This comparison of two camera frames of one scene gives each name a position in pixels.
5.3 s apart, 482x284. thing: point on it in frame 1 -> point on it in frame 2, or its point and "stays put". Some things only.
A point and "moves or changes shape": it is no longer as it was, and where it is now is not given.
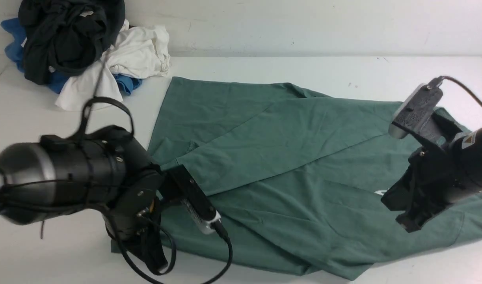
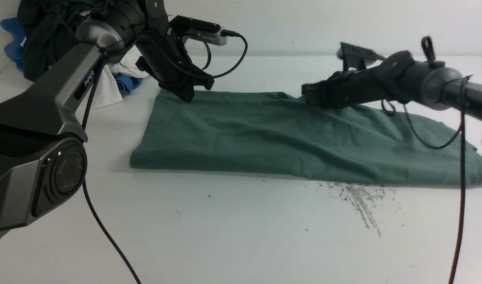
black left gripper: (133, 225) -> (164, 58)
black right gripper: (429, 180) -> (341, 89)
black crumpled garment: (66, 36) stays put
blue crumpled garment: (14, 51) stays put
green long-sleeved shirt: (277, 176) moves or changes shape
